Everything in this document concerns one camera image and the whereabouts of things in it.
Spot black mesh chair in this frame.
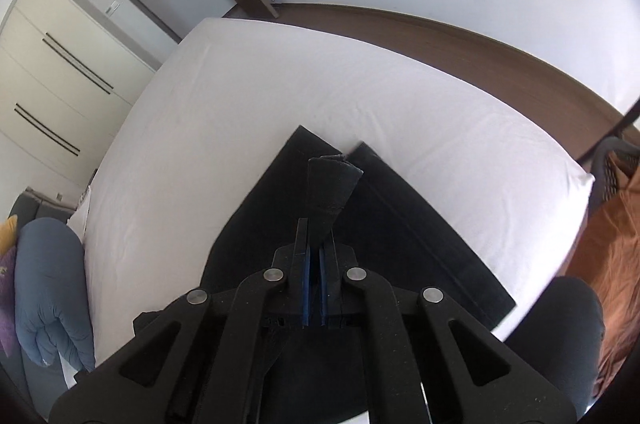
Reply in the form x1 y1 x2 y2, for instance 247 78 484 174
582 136 638 215

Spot white bed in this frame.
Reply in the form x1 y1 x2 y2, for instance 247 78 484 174
67 18 596 424

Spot white cloth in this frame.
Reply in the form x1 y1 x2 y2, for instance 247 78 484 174
57 346 97 377

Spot grey headboard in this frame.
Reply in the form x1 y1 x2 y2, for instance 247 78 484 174
10 188 86 225

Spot white pillow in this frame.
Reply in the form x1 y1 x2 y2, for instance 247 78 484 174
67 186 93 249

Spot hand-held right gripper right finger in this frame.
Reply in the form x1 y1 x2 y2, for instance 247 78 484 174
318 229 591 424

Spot cream wardrobe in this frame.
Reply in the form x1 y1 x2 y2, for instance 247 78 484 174
0 0 156 205

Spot orange cloth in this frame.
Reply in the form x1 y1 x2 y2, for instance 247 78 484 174
565 154 640 395

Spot black denim pants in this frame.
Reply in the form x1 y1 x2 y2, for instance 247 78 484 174
132 125 517 424

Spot yellow pillow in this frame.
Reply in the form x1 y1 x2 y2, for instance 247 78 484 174
0 215 19 255

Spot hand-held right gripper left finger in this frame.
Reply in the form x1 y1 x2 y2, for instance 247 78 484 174
48 218 313 424

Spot rolled blue duvet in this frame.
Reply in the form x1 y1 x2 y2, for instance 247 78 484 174
14 218 96 372

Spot purple pillow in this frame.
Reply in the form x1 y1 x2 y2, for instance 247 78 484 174
0 249 18 355

